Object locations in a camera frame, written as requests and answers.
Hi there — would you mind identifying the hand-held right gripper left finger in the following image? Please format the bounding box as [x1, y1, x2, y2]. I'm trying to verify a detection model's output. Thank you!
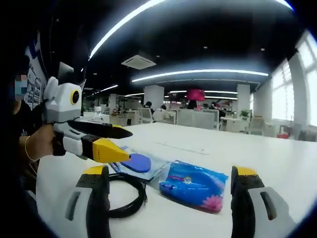
[64, 165, 111, 238]

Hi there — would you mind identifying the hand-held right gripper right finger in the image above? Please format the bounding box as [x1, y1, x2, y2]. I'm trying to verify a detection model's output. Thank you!
[230, 165, 297, 238]

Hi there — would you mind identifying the clear plastic water bottle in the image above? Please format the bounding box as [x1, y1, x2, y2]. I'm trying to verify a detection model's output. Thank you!
[92, 106, 104, 123]

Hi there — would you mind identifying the clear packet with blue pad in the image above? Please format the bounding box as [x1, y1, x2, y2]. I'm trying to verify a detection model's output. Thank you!
[108, 146, 171, 183]

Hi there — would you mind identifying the black cable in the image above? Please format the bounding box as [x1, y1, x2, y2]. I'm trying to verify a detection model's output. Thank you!
[107, 173, 149, 219]

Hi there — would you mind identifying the blue tissue pack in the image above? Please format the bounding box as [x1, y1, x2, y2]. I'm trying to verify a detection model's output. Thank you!
[159, 160, 228, 214]

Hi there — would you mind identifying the person's left hand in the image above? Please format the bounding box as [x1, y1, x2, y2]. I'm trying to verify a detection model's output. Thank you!
[29, 123, 54, 162]

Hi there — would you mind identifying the dark computer monitor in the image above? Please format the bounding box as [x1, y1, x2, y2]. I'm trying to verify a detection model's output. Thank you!
[58, 61, 75, 79]

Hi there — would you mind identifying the white table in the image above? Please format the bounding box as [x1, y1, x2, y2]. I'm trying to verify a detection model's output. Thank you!
[36, 121, 317, 238]

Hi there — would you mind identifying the thin wrist band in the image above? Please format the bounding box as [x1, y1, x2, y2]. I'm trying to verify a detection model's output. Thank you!
[24, 135, 38, 162]

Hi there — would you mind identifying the ceiling air conditioner vent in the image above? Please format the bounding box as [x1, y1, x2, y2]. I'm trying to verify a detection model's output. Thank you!
[121, 54, 157, 70]

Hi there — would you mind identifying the bright ceiling light strip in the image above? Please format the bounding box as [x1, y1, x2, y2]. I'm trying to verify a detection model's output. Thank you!
[88, 0, 166, 60]

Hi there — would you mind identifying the white desk partition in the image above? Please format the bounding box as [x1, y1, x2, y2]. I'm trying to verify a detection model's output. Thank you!
[177, 109, 220, 129]

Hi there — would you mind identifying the long curved ceiling light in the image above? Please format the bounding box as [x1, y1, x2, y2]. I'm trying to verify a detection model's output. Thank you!
[132, 69, 269, 82]

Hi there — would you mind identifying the window with white blinds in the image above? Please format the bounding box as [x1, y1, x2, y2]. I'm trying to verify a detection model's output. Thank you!
[296, 31, 317, 127]
[271, 59, 295, 122]

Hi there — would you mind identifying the white blue wall board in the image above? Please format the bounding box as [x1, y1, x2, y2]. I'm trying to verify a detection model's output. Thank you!
[24, 37, 49, 110]

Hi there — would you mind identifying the red wall screen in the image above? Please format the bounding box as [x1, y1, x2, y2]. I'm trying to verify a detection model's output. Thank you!
[186, 89, 206, 102]

